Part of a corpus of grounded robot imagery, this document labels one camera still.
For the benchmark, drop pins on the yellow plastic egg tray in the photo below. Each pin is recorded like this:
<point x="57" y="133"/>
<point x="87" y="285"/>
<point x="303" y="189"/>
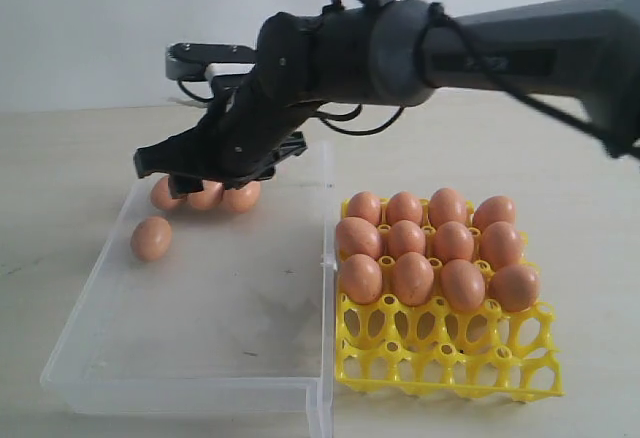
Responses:
<point x="431" y="347"/>

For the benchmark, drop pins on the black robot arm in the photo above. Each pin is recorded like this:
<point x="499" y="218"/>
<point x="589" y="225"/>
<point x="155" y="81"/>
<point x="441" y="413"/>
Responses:
<point x="574" y="60"/>

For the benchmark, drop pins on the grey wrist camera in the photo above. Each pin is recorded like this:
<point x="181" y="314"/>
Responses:
<point x="198" y="62"/>

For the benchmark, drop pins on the brown egg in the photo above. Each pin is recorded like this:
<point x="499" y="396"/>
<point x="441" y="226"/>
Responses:
<point x="501" y="245"/>
<point x="208" y="198"/>
<point x="360" y="278"/>
<point x="355" y="235"/>
<point x="463" y="285"/>
<point x="161" y="198"/>
<point x="412" y="279"/>
<point x="446" y="205"/>
<point x="405" y="236"/>
<point x="241" y="200"/>
<point x="151" y="239"/>
<point x="404" y="206"/>
<point x="516" y="287"/>
<point x="365" y="205"/>
<point x="494" y="209"/>
<point x="453" y="240"/>

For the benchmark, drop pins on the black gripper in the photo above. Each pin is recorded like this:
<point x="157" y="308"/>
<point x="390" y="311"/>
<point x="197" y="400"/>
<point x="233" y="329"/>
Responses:
<point x="238" y="141"/>

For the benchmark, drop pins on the clear plastic bin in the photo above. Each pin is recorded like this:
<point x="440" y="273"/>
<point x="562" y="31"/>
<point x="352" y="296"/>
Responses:
<point x="238" y="316"/>

